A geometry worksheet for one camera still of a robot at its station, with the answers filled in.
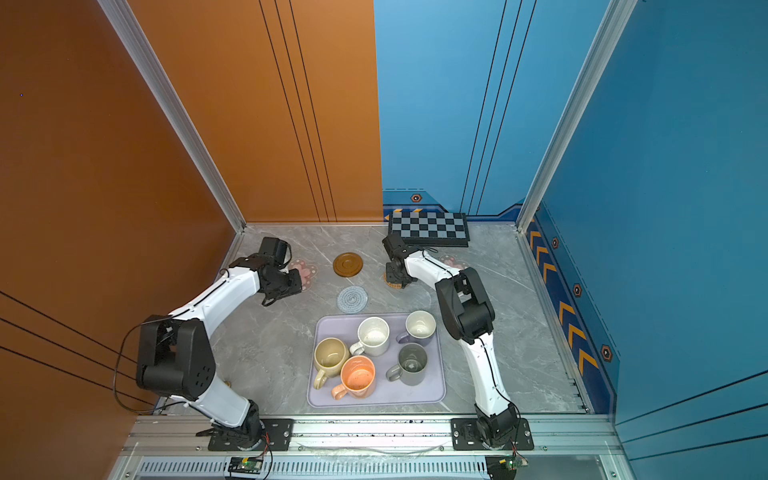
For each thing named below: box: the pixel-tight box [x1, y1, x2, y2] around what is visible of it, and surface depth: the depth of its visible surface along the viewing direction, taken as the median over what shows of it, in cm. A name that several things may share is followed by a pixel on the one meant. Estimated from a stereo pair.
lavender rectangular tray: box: [307, 314, 447, 407], surface depth 82 cm
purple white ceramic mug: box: [396, 310, 437, 346], surface depth 87 cm
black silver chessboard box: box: [388, 210, 470, 247], surface depth 118 cm
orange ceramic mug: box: [332, 355, 376, 400], surface depth 79 cm
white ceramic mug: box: [350, 316, 390, 357], surface depth 85 cm
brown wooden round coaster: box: [333, 252, 363, 278], surface depth 110 cm
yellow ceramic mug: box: [314, 337, 350, 390], surface depth 81 cm
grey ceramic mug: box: [386, 343, 428, 387], surface depth 79 cm
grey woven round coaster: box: [336, 286, 369, 314], surface depth 101 cm
